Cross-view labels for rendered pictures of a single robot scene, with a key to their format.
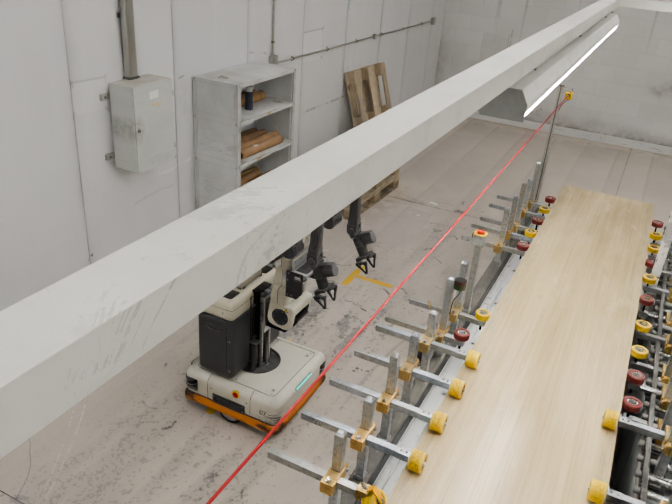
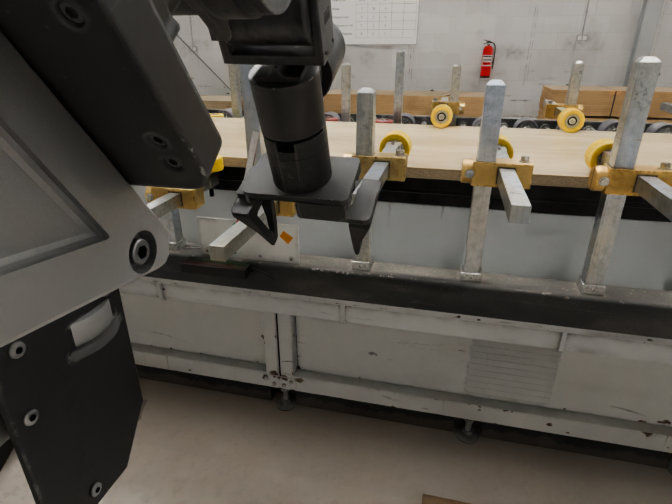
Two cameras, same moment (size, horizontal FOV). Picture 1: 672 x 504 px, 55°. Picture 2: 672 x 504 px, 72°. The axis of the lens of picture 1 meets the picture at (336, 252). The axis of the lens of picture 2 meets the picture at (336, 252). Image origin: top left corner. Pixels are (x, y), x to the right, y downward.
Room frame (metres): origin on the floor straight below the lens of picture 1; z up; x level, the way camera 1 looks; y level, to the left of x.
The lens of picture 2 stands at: (2.91, 0.48, 1.18)
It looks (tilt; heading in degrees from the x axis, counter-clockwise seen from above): 24 degrees down; 259
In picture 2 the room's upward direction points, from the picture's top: straight up
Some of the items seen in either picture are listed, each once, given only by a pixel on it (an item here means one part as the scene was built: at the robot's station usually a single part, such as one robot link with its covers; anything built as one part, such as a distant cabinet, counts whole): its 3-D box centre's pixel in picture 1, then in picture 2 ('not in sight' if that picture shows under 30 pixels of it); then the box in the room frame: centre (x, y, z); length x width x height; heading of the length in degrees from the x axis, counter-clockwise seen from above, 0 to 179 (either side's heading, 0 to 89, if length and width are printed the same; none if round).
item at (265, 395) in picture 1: (257, 375); not in sight; (3.27, 0.43, 0.16); 0.67 x 0.64 x 0.25; 65
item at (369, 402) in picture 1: (364, 444); not in sight; (1.97, -0.17, 0.87); 0.04 x 0.04 x 0.48; 65
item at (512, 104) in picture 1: (574, 46); not in sight; (2.75, -0.89, 2.34); 2.40 x 0.12 x 0.08; 155
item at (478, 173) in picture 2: (409, 368); (495, 172); (2.40, -0.37, 0.95); 0.14 x 0.06 x 0.05; 155
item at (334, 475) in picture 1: (334, 476); not in sight; (1.72, -0.06, 0.95); 0.14 x 0.06 x 0.05; 155
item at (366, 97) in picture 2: (426, 352); (363, 200); (2.65, -0.49, 0.87); 0.04 x 0.04 x 0.48; 65
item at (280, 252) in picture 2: not in sight; (247, 240); (2.92, -0.58, 0.75); 0.26 x 0.01 x 0.10; 155
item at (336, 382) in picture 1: (383, 399); (643, 181); (2.17, -0.25, 0.95); 0.50 x 0.04 x 0.04; 65
